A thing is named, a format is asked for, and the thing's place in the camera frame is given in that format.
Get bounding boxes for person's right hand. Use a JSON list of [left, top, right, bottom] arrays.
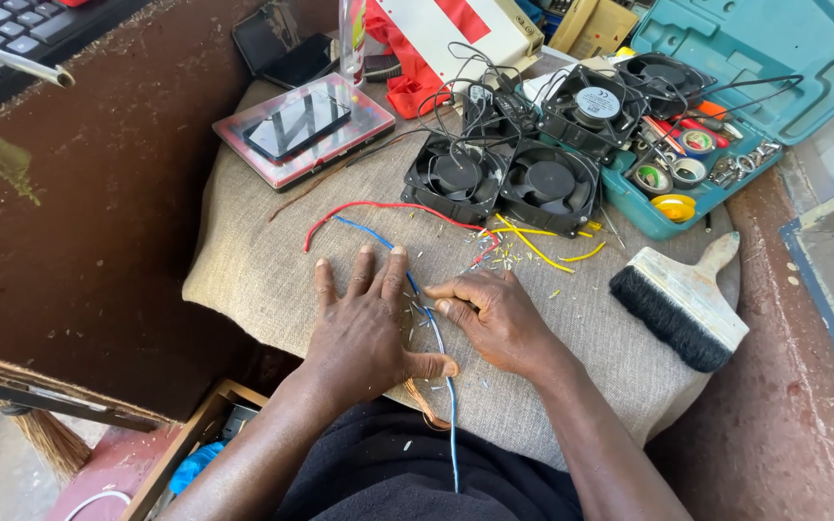
[[423, 269, 577, 381]]

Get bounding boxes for person's left hand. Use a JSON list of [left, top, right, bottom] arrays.
[[300, 245, 460, 406]]

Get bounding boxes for blue insulated wire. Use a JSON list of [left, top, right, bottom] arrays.
[[333, 215, 460, 494]]

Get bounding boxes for burlap cloth cushion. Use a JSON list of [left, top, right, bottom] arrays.
[[182, 49, 744, 473]]

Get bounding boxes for person's black clothing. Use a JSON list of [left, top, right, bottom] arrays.
[[272, 397, 586, 521]]

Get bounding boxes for black square cooling fan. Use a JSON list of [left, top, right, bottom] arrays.
[[497, 138, 603, 239], [400, 133, 512, 226], [613, 51, 719, 121]]

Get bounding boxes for wide paint brush black bristles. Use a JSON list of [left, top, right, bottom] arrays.
[[609, 232, 750, 374]]

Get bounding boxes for wooden crate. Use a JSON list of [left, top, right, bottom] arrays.
[[119, 378, 271, 521]]

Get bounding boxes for yellow tape roll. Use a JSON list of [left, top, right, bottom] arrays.
[[650, 193, 697, 224]]

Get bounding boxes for blue plastic bag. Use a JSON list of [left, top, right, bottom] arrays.
[[168, 440, 227, 497]]

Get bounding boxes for red rimmed clear flat box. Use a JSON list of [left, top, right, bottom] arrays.
[[211, 71, 397, 193]]

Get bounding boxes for black power adapter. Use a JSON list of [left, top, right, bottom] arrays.
[[460, 82, 536, 140]]

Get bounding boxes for black smartphone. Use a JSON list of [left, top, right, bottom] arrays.
[[242, 90, 353, 165]]

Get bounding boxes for black cooling fan white label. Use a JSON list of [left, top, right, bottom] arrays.
[[536, 64, 650, 165]]

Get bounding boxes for grey tape roll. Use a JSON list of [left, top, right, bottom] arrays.
[[669, 156, 709, 190]]

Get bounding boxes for red cloth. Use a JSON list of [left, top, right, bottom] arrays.
[[363, 0, 463, 121]]

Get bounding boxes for blue rimmed tape roll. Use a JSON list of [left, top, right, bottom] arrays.
[[678, 128, 718, 157]]

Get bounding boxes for heap of metal sockets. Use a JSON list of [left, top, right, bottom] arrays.
[[709, 139, 784, 190]]

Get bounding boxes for clear plastic bottle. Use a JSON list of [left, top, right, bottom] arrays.
[[337, 0, 368, 88]]

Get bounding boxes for white and red panel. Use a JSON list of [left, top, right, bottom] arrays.
[[372, 0, 546, 89]]

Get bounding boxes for metal bar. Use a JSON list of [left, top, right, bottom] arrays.
[[0, 365, 162, 434]]

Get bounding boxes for beige desk telephone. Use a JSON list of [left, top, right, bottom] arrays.
[[547, 0, 640, 60]]

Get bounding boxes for black wallet case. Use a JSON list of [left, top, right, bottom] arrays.
[[232, 0, 340, 92]]

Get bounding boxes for straw broom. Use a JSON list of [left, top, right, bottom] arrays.
[[0, 394, 93, 483]]

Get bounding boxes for blue edged board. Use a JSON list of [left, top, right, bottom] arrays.
[[779, 170, 834, 431]]

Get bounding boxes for teal plastic tool case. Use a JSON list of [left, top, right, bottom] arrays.
[[600, 0, 834, 242]]

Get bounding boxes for metal tube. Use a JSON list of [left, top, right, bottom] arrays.
[[0, 30, 77, 90]]

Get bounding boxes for black computer keyboard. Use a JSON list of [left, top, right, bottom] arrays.
[[0, 0, 152, 110]]

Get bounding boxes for scattered wire insulation scraps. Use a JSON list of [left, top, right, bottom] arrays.
[[388, 208, 610, 395]]

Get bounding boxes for long yellow wire piece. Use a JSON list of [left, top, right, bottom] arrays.
[[494, 213, 576, 274]]

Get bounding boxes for bare copper wire coil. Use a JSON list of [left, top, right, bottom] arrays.
[[403, 378, 454, 433]]

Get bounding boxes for thin yellow wire piece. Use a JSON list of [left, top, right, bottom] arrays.
[[488, 227, 596, 239]]

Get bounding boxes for short curved yellow wire piece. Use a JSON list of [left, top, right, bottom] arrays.
[[559, 242, 607, 263]]

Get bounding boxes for red insulated wire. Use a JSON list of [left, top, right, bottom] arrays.
[[304, 200, 501, 267]]

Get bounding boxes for tangle of black fan cables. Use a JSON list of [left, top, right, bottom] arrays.
[[417, 41, 806, 171]]

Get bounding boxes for red handled screwdriver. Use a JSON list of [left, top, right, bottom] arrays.
[[640, 114, 731, 151]]

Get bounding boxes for white cable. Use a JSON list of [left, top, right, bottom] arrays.
[[62, 490, 133, 521]]

